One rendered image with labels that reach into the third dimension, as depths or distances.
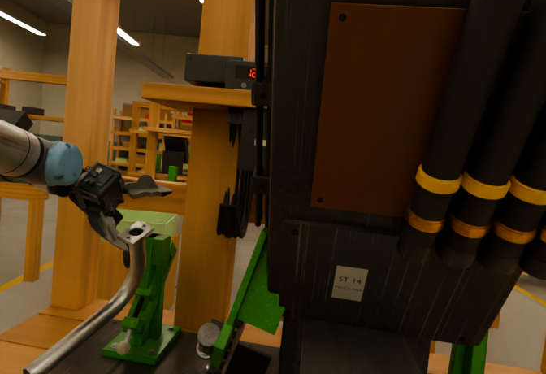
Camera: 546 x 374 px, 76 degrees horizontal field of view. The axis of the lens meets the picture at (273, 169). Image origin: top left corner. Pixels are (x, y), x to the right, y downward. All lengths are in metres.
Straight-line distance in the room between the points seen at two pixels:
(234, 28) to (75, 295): 0.89
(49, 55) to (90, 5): 11.67
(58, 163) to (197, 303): 0.58
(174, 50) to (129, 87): 1.76
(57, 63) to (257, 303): 12.27
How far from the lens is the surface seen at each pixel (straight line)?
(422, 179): 0.41
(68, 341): 0.74
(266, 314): 0.63
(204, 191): 0.98
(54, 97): 12.57
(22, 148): 0.63
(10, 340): 1.14
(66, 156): 0.67
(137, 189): 0.78
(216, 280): 1.02
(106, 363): 0.95
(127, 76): 11.67
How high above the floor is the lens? 1.40
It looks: 3 degrees down
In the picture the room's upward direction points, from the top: 6 degrees clockwise
